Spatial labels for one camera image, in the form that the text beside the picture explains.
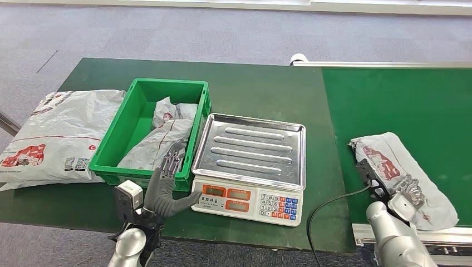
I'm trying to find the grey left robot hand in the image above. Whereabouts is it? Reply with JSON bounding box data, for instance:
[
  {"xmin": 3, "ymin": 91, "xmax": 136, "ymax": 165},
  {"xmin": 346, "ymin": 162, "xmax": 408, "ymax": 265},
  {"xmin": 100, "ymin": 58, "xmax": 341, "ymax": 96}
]
[{"xmin": 142, "ymin": 140, "xmax": 203, "ymax": 218}]

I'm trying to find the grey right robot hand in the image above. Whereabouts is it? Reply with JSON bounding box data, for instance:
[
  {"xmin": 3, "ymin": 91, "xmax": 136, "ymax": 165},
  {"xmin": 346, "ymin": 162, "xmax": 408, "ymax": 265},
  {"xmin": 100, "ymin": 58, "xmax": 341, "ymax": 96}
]
[{"xmin": 392, "ymin": 174, "xmax": 426, "ymax": 209}]

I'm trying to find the grey parcel bag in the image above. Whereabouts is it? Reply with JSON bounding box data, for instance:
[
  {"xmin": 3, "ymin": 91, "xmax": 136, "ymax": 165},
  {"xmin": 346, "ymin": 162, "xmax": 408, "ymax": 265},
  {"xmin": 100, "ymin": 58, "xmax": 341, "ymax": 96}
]
[
  {"xmin": 348, "ymin": 132, "xmax": 459, "ymax": 232},
  {"xmin": 117, "ymin": 97, "xmax": 199, "ymax": 172}
]

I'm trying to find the green plastic crate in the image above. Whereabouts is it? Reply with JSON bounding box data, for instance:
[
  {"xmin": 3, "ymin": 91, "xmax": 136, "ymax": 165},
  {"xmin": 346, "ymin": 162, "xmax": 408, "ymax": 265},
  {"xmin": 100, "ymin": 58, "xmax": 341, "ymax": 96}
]
[{"xmin": 89, "ymin": 78, "xmax": 212, "ymax": 192}]

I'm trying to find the white scale with steel tray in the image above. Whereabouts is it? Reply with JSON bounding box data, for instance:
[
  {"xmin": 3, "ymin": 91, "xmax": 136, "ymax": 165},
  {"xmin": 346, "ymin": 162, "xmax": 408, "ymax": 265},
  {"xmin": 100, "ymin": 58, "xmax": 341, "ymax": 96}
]
[{"xmin": 190, "ymin": 113, "xmax": 307, "ymax": 227}]

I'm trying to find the large flat grey mailer bag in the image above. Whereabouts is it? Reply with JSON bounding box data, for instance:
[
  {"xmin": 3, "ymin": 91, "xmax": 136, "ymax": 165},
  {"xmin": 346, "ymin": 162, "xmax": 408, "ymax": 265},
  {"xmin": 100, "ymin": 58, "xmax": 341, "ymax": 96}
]
[{"xmin": 0, "ymin": 90, "xmax": 127, "ymax": 191}]

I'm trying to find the dark green table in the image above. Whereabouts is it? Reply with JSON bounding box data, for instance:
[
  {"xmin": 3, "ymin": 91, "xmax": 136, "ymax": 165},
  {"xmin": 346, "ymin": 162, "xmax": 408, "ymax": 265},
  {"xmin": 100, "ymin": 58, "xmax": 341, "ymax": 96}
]
[{"xmin": 0, "ymin": 58, "xmax": 357, "ymax": 254}]

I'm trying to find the grey metal bar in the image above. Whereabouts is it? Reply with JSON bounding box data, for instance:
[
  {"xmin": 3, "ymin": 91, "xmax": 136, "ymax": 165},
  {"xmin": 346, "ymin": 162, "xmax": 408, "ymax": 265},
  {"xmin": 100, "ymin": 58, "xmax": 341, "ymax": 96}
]
[{"xmin": 0, "ymin": 110, "xmax": 21, "ymax": 138}]

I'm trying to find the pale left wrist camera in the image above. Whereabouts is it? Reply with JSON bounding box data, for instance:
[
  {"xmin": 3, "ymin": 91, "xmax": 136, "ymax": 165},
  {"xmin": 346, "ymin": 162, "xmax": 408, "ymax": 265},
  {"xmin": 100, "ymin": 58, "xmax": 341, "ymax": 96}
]
[{"xmin": 113, "ymin": 180, "xmax": 144, "ymax": 222}]

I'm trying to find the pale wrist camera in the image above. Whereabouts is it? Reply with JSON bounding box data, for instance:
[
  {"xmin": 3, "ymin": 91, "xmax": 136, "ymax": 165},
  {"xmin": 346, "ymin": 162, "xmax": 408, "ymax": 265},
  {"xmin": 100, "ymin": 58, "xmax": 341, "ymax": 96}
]
[
  {"xmin": 113, "ymin": 180, "xmax": 144, "ymax": 222},
  {"xmin": 356, "ymin": 158, "xmax": 390, "ymax": 201}
]

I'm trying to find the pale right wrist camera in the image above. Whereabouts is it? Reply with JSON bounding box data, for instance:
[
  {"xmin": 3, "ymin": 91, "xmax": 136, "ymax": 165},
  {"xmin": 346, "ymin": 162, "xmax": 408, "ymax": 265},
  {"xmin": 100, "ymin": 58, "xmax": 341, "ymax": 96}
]
[{"xmin": 356, "ymin": 158, "xmax": 390, "ymax": 201}]

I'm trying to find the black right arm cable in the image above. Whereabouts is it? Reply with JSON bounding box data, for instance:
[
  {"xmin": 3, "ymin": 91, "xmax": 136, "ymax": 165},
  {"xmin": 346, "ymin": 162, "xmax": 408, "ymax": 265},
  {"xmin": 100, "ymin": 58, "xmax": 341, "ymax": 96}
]
[{"xmin": 307, "ymin": 179, "xmax": 373, "ymax": 267}]

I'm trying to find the aluminium conveyor frame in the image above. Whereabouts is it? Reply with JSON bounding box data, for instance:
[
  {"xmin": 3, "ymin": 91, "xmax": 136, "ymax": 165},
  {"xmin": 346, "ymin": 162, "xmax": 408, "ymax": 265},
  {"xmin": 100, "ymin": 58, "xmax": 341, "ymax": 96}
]
[{"xmin": 290, "ymin": 61, "xmax": 472, "ymax": 267}]

